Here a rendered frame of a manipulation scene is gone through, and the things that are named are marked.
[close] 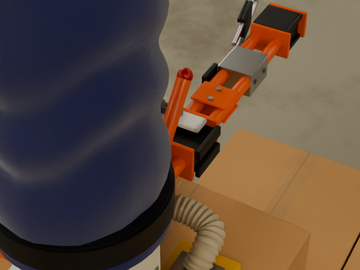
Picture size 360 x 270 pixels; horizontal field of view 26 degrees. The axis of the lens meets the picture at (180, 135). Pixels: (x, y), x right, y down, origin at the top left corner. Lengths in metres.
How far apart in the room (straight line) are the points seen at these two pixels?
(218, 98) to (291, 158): 0.75
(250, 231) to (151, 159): 0.44
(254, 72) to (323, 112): 1.71
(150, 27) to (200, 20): 2.74
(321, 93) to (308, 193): 1.24
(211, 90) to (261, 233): 0.24
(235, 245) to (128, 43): 0.57
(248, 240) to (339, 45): 2.21
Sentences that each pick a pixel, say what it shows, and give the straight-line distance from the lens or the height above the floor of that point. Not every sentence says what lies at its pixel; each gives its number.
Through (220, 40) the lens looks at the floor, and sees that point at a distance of 3.32.
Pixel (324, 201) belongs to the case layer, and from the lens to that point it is 1.86.
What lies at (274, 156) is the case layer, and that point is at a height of 0.54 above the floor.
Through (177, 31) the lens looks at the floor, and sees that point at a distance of 3.38.
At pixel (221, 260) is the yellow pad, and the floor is 0.97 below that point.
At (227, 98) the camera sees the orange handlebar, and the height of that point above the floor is 1.10.
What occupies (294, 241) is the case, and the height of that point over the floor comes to 0.94.
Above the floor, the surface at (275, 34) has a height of 1.10.
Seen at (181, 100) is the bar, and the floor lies 1.17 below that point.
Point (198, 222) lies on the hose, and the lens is 1.12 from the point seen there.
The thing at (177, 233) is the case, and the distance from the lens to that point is 1.22.
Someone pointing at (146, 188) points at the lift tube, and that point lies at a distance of 0.84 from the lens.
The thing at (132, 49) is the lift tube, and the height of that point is 1.44.
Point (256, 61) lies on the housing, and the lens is 1.30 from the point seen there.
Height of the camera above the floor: 1.85
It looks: 41 degrees down
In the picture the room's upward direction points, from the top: straight up
